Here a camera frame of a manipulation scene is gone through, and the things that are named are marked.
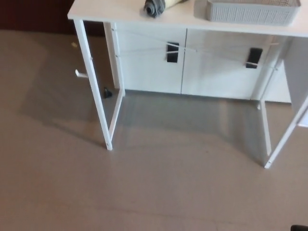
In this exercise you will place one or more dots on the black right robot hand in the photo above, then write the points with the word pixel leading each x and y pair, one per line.
pixel 300 228

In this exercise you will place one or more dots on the white desk with metal frame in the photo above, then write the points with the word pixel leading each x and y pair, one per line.
pixel 96 14

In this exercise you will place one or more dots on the white hook on desk leg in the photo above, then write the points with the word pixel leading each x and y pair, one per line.
pixel 80 75

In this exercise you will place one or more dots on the white cabinet with doors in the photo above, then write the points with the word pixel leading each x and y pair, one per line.
pixel 149 72

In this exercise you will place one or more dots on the grey perforated plastic basket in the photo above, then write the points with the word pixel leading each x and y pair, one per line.
pixel 247 16

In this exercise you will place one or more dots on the dark brown wooden door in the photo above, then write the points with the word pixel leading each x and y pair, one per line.
pixel 31 14

